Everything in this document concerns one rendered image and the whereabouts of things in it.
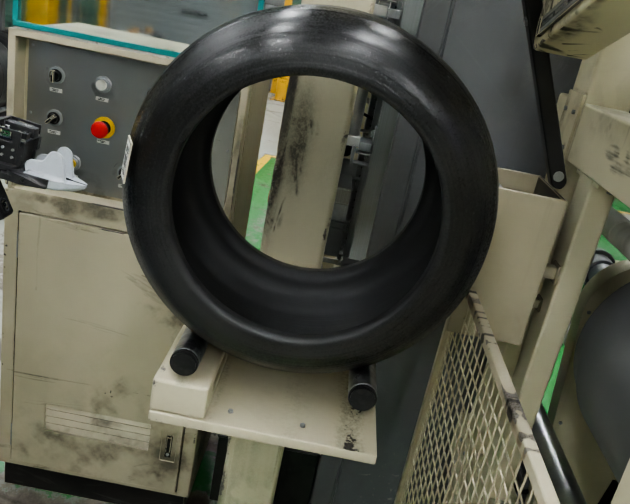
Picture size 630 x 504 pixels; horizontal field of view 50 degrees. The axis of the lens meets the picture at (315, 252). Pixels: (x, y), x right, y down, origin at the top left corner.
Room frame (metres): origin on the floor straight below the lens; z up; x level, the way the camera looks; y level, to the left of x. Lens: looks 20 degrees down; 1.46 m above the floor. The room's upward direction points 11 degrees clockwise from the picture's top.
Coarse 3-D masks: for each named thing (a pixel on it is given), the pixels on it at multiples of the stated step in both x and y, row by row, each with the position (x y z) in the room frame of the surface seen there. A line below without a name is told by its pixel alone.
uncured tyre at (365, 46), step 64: (192, 64) 0.92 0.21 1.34; (256, 64) 0.90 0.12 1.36; (320, 64) 0.90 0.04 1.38; (384, 64) 0.91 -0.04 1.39; (192, 128) 0.90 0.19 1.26; (448, 128) 0.91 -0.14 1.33; (128, 192) 0.92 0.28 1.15; (192, 192) 1.16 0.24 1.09; (448, 192) 0.90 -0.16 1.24; (192, 256) 1.11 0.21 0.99; (256, 256) 1.17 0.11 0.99; (384, 256) 1.17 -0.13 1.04; (448, 256) 0.90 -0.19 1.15; (192, 320) 0.91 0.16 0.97; (256, 320) 1.06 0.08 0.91; (320, 320) 1.11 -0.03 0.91; (384, 320) 0.90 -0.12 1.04
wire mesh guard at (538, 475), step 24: (480, 312) 1.09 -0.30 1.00; (456, 336) 1.20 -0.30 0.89; (480, 336) 1.02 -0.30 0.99; (432, 384) 1.28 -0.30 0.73; (504, 384) 0.85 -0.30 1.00; (456, 408) 1.05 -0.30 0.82; (480, 408) 0.93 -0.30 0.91; (504, 408) 0.81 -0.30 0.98; (432, 432) 1.17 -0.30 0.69; (528, 432) 0.74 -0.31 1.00; (408, 456) 1.28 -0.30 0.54; (432, 456) 1.11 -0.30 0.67; (528, 456) 0.69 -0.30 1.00; (408, 480) 1.28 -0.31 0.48; (456, 480) 0.93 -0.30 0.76; (504, 480) 0.75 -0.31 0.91
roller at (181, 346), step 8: (184, 336) 0.95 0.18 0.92; (192, 336) 0.95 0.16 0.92; (184, 344) 0.92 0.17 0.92; (192, 344) 0.92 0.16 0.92; (200, 344) 0.94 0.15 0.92; (176, 352) 0.90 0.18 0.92; (184, 352) 0.90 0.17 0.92; (192, 352) 0.90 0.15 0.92; (200, 352) 0.92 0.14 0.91; (176, 360) 0.90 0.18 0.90; (184, 360) 0.90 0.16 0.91; (192, 360) 0.90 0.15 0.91; (200, 360) 0.92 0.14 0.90; (176, 368) 0.90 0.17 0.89; (184, 368) 0.90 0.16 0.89; (192, 368) 0.90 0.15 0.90
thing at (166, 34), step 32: (32, 0) 1.55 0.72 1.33; (64, 0) 1.55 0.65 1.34; (96, 0) 1.55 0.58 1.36; (128, 0) 1.55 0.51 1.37; (160, 0) 1.55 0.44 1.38; (192, 0) 1.55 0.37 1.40; (224, 0) 1.55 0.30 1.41; (256, 0) 1.55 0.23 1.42; (64, 32) 1.54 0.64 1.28; (96, 32) 1.55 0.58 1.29; (128, 32) 1.55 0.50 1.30; (160, 32) 1.55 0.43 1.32; (192, 32) 1.55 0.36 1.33
